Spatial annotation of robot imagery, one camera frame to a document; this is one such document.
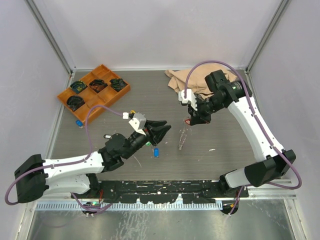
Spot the dark coiled item top middle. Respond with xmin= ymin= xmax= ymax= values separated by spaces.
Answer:
xmin=89 ymin=79 xmax=108 ymax=93

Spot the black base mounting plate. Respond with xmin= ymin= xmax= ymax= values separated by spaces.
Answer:
xmin=71 ymin=179 xmax=250 ymax=205

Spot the large metal keyring strip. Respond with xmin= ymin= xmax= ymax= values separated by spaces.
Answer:
xmin=177 ymin=123 xmax=190 ymax=151

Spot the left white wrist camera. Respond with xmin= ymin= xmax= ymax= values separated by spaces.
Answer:
xmin=128 ymin=113 xmax=147 ymax=136

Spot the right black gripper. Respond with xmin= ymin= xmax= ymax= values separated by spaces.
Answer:
xmin=187 ymin=95 xmax=225 ymax=125

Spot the dark coiled item top left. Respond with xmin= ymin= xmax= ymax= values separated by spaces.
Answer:
xmin=69 ymin=80 xmax=87 ymax=94

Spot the perforated metal cable rail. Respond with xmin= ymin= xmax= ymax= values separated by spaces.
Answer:
xmin=35 ymin=199 xmax=223 ymax=211

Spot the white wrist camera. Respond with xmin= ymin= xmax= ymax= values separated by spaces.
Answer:
xmin=128 ymin=113 xmax=147 ymax=136
xmin=178 ymin=88 xmax=198 ymax=111

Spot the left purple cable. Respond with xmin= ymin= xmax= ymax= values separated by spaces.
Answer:
xmin=5 ymin=104 xmax=130 ymax=216

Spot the dark coiled item bottom left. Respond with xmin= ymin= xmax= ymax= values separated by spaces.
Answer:
xmin=66 ymin=95 xmax=85 ymax=112

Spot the black tag key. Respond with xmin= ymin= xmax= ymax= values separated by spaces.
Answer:
xmin=103 ymin=134 xmax=112 ymax=139

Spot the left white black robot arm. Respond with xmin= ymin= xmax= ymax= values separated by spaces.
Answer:
xmin=14 ymin=118 xmax=171 ymax=204

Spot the dark coiled item top right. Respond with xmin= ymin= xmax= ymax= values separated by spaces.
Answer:
xmin=110 ymin=78 xmax=127 ymax=92

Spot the dark coiled item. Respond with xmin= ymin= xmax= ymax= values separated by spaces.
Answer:
xmin=110 ymin=78 xmax=127 ymax=92
xmin=69 ymin=80 xmax=87 ymax=94
xmin=66 ymin=95 xmax=85 ymax=112
xmin=89 ymin=79 xmax=108 ymax=93

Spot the beige crumpled cloth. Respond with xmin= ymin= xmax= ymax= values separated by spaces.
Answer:
xmin=164 ymin=63 xmax=238 ymax=99

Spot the blue tag key centre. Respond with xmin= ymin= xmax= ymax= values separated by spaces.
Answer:
xmin=152 ymin=147 xmax=160 ymax=158

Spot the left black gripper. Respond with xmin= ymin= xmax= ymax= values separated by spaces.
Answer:
xmin=122 ymin=120 xmax=171 ymax=160

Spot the blue tag key by tray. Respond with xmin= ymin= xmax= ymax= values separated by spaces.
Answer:
xmin=75 ymin=120 xmax=83 ymax=128

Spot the orange compartment tray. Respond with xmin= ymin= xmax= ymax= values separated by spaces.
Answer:
xmin=57 ymin=64 xmax=131 ymax=126

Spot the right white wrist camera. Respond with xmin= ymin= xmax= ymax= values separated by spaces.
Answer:
xmin=178 ymin=88 xmax=198 ymax=111

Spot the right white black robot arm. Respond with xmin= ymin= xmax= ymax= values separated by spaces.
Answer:
xmin=179 ymin=70 xmax=296 ymax=197

